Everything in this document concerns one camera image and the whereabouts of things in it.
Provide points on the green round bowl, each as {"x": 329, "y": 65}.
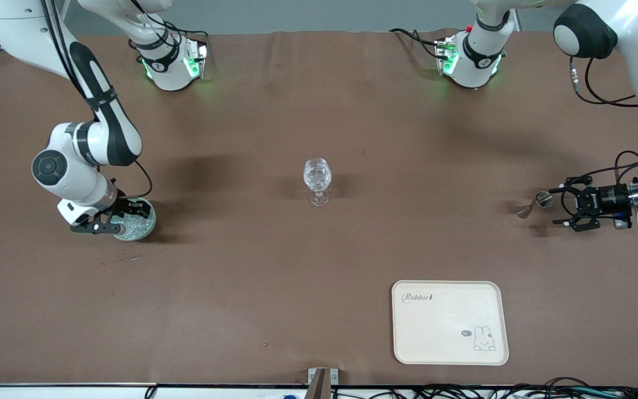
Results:
{"x": 150, "y": 224}

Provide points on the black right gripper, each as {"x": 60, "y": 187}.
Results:
{"x": 123, "y": 206}

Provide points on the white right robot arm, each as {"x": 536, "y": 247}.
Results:
{"x": 67, "y": 183}

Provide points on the metal base connector plate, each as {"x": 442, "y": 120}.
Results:
{"x": 201, "y": 58}
{"x": 442, "y": 55}

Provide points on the clear ice cubes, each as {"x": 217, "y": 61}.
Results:
{"x": 133, "y": 227}

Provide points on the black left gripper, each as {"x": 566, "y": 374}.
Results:
{"x": 611, "y": 198}

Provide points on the brown table cover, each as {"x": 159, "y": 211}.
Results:
{"x": 241, "y": 277}

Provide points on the clear wine glass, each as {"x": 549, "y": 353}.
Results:
{"x": 317, "y": 174}

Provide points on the steel double jigger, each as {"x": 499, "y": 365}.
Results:
{"x": 544, "y": 199}

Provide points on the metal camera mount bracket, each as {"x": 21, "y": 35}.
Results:
{"x": 322, "y": 378}

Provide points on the cream rabbit print tray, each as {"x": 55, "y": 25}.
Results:
{"x": 441, "y": 327}

